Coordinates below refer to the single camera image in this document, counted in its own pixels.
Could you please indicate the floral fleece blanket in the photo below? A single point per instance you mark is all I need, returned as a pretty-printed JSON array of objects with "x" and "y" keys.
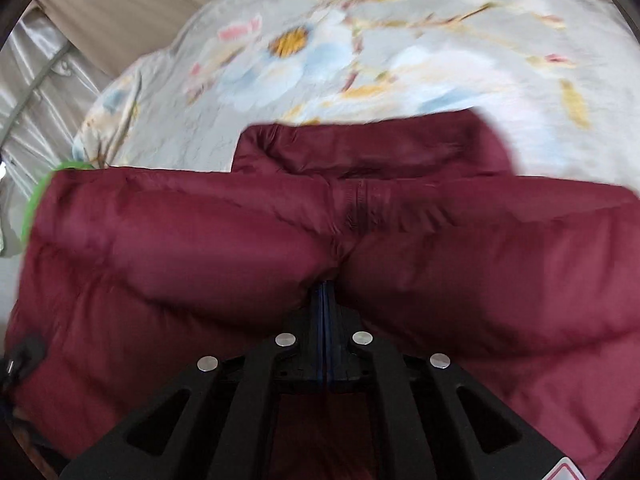
[{"x": 400, "y": 60}]

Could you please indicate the beige sheet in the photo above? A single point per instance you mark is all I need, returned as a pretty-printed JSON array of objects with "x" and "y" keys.
[{"x": 125, "y": 10}]

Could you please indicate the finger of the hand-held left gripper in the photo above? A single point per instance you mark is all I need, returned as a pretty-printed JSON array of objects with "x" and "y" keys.
[{"x": 25, "y": 355}]

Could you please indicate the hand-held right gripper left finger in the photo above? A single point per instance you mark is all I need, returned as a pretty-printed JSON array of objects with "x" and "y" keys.
[{"x": 310, "y": 355}]

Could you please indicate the maroon puffer jacket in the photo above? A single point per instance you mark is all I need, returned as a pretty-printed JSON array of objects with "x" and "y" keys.
[{"x": 150, "y": 260}]

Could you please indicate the green cloth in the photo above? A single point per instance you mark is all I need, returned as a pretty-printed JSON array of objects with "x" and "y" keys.
[{"x": 30, "y": 215}]

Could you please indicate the silver shiny fabric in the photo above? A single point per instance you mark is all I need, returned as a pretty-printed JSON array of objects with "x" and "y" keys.
[{"x": 40, "y": 110}]

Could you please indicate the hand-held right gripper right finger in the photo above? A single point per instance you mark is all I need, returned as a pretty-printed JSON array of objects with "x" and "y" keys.
[{"x": 345, "y": 355}]

